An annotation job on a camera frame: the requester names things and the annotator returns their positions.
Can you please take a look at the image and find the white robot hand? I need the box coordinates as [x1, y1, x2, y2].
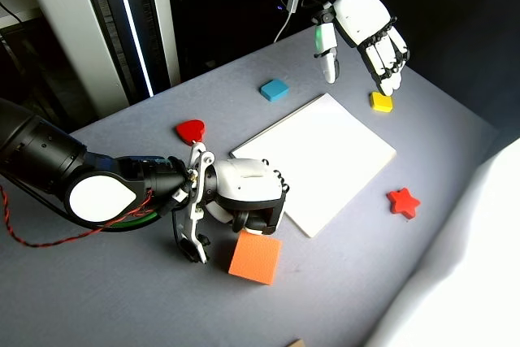
[312, 0, 410, 98]
[205, 158, 290, 236]

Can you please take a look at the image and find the orange foam block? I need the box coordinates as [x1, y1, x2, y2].
[227, 229, 284, 286]

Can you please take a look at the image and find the red heart block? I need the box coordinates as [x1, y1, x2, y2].
[175, 119, 206, 146]

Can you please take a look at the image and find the white paper pad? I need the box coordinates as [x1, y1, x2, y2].
[229, 93, 397, 239]

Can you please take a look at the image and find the yellow square block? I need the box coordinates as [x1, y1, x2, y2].
[369, 91, 394, 114]

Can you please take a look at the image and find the blue square block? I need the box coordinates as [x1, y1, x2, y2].
[259, 78, 290, 102]

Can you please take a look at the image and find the red star block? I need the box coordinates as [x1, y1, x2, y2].
[386, 187, 422, 220]

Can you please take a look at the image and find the grey table cloth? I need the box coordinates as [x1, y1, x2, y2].
[0, 25, 501, 347]

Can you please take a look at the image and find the bright white drape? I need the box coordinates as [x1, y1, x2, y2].
[363, 135, 520, 347]

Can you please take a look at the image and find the white cabinet with black panel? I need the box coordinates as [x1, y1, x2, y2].
[15, 0, 182, 100]

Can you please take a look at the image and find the white hub cable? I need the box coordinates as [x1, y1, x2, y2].
[274, 11, 294, 43]

